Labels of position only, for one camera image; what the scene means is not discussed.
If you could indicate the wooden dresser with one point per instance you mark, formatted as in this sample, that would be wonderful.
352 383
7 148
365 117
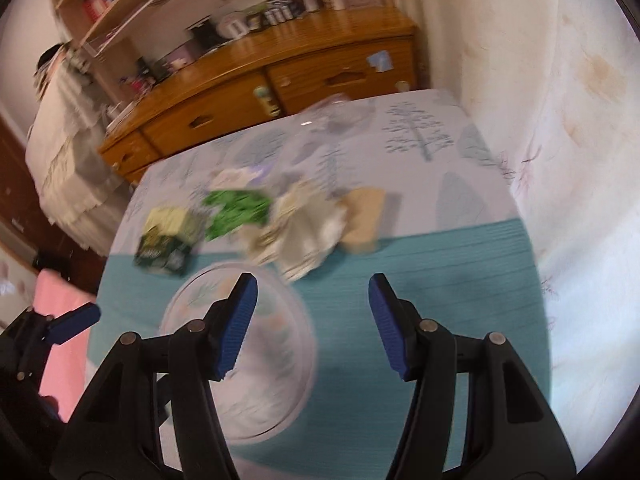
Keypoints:
264 76

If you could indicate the white lace covered furniture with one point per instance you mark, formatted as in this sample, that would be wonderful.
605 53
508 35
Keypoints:
77 190

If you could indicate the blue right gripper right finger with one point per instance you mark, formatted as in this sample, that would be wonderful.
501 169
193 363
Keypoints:
396 320

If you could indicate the dark green tea box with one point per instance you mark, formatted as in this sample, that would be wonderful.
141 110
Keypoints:
168 238

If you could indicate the white floral curtain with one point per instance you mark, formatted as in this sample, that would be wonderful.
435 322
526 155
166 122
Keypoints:
553 85

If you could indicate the clear plastic bottle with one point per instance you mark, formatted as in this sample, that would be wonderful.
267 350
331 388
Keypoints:
336 115

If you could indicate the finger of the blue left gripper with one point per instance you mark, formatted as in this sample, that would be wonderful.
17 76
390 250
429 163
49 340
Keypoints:
72 323

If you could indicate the beige paper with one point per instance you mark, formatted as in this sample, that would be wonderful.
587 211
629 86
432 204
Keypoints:
304 226

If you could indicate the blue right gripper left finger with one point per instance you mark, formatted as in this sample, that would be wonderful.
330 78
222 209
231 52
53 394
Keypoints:
234 320

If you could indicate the pink bed blanket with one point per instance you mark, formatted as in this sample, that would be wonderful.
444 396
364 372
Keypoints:
64 376

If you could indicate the tree pattern tablecloth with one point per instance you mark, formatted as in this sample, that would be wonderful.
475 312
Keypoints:
312 395

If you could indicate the green paper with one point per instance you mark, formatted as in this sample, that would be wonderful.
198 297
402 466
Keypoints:
234 208

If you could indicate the white blue small carton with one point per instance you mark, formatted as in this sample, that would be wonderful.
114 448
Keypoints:
239 178

